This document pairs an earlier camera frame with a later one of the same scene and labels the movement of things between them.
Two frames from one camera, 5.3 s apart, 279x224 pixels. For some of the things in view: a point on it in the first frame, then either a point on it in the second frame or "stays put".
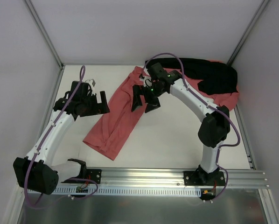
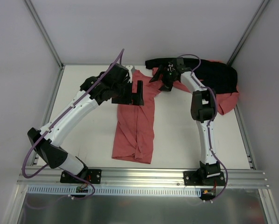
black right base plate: x=197 y=178 stays put
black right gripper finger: x=152 y=105 -> x=167 y=86
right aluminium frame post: x=247 y=32 stays put
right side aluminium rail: x=252 y=166 stays put
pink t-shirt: x=110 y=136 -> x=135 y=136
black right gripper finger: x=138 y=90 -> x=156 y=77
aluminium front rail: x=233 y=179 stays put
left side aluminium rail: x=48 y=112 stays put
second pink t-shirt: x=228 y=101 stays put
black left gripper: x=93 y=107 -> x=126 y=98
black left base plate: x=94 y=175 stays put
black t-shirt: x=213 y=77 stays put
